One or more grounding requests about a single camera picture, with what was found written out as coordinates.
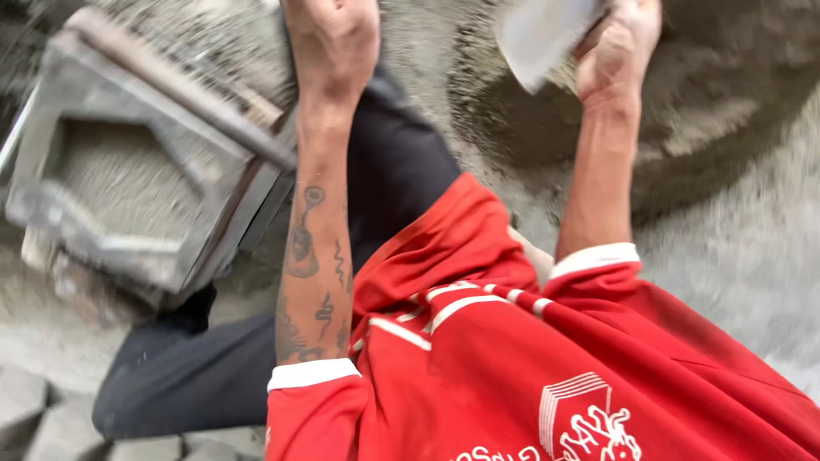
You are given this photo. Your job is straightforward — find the person's left hand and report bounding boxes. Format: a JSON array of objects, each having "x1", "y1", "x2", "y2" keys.
[{"x1": 281, "y1": 0, "x2": 383, "y2": 105}]

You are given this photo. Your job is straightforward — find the person's right hand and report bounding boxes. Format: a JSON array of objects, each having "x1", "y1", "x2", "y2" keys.
[{"x1": 573, "y1": 0, "x2": 665, "y2": 105}]

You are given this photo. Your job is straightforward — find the pale grey scoop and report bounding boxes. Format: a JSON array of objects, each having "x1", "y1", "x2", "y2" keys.
[{"x1": 495, "y1": 0, "x2": 611, "y2": 96}]

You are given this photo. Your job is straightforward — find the heap of grey mortar mix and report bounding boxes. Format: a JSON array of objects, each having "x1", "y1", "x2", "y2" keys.
[{"x1": 378, "y1": 0, "x2": 820, "y2": 226}]

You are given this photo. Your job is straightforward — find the dark trousers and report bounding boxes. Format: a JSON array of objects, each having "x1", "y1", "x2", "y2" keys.
[{"x1": 91, "y1": 61, "x2": 463, "y2": 443}]

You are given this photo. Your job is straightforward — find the red shirt with white trim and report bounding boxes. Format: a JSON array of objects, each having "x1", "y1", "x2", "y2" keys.
[{"x1": 264, "y1": 172, "x2": 820, "y2": 461}]

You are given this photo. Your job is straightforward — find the grey metal block mould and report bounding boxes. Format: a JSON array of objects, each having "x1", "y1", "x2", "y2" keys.
[{"x1": 0, "y1": 5, "x2": 301, "y2": 302}]

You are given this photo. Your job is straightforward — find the grey mortar filling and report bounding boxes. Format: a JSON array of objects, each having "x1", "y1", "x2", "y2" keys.
[{"x1": 45, "y1": 118, "x2": 205, "y2": 244}]

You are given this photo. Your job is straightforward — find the grey concrete paving block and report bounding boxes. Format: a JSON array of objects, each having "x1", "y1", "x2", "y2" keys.
[
  {"x1": 0, "y1": 364, "x2": 51, "y2": 446},
  {"x1": 24, "y1": 396, "x2": 111, "y2": 461},
  {"x1": 181, "y1": 426, "x2": 267, "y2": 461},
  {"x1": 105, "y1": 434, "x2": 185, "y2": 461}
]

